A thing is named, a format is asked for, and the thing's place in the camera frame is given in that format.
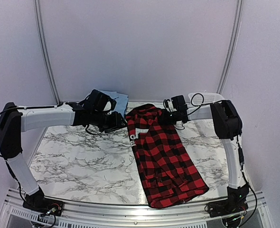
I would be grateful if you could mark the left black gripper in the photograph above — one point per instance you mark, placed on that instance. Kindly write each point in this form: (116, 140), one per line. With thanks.
(116, 124)

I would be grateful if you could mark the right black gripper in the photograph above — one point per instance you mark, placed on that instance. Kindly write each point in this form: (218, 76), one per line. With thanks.
(164, 118)

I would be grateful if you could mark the white plastic basket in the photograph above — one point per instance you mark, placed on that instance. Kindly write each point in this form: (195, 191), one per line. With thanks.
(206, 125)

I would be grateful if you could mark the red black plaid shirt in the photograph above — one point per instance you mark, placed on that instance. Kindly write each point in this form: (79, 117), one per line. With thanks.
(167, 173)

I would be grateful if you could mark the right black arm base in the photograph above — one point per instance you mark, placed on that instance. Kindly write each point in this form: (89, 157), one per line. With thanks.
(235, 202)

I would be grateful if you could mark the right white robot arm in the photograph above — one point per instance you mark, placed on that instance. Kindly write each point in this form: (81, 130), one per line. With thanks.
(227, 126)

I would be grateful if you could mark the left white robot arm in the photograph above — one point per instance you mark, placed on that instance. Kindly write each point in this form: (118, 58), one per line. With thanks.
(17, 119)

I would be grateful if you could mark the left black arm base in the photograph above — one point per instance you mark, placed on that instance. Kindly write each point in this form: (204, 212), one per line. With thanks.
(38, 202)

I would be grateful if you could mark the light blue folded shirt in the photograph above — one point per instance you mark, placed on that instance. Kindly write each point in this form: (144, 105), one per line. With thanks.
(121, 101)

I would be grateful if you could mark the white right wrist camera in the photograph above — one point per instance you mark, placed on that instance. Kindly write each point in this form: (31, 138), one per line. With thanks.
(169, 105)

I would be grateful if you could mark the right aluminium corner post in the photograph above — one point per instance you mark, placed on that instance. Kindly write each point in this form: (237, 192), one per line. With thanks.
(232, 45)

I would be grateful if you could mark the aluminium corner post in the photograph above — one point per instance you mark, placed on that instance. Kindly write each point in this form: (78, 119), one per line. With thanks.
(232, 45)
(44, 50)

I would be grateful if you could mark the left aluminium corner post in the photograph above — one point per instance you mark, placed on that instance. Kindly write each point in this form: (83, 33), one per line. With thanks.
(44, 50)

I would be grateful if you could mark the aluminium front rail frame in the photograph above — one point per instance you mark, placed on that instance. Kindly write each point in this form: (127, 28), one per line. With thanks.
(96, 215)

